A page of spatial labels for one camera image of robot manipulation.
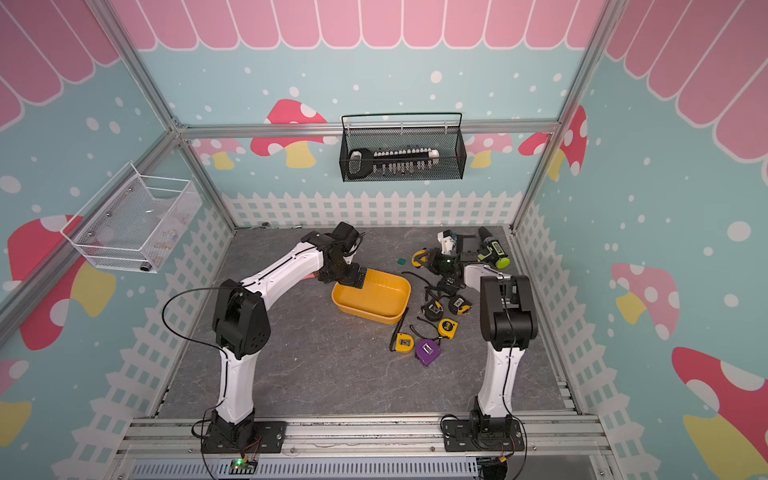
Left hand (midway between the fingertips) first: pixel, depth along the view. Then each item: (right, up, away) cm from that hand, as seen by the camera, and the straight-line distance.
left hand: (347, 283), depth 93 cm
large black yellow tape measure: (+35, -7, +2) cm, 36 cm away
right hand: (+23, +8, +6) cm, 25 cm away
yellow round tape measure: (+31, -14, -2) cm, 34 cm away
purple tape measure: (+24, -19, -7) cm, 32 cm away
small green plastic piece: (+17, +7, +17) cm, 25 cm away
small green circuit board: (-23, -43, -20) cm, 53 cm away
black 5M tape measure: (+33, -1, +7) cm, 34 cm away
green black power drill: (+51, +10, +14) cm, 53 cm away
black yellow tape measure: (+27, -9, +1) cm, 28 cm away
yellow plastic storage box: (+11, -6, +9) cm, 15 cm away
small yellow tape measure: (+18, -17, -5) cm, 25 cm away
